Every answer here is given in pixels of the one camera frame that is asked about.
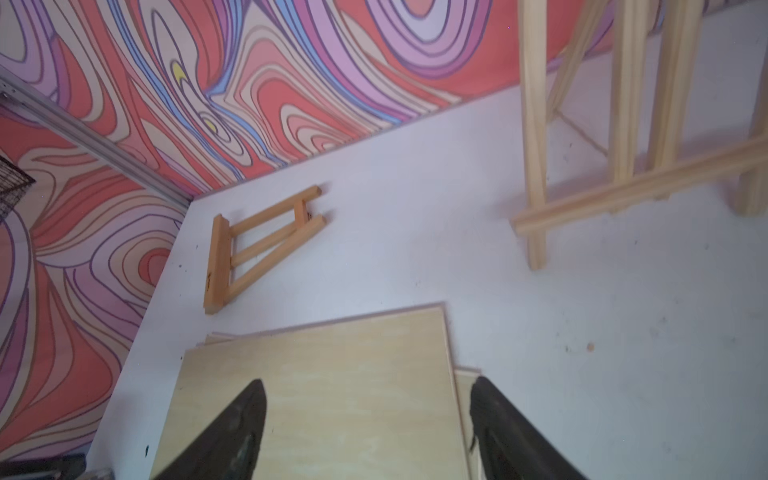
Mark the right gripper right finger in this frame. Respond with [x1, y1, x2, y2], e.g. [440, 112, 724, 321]
[470, 376, 586, 480]

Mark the left black wire basket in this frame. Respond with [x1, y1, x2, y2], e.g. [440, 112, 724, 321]
[0, 157, 36, 222]

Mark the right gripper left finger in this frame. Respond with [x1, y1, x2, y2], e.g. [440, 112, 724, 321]
[157, 379, 267, 480]

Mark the plywood board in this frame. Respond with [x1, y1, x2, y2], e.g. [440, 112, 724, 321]
[203, 332, 484, 480]
[152, 306, 471, 479]

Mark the wooden easel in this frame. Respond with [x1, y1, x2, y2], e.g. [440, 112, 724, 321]
[511, 1, 767, 270]
[203, 185, 327, 315]

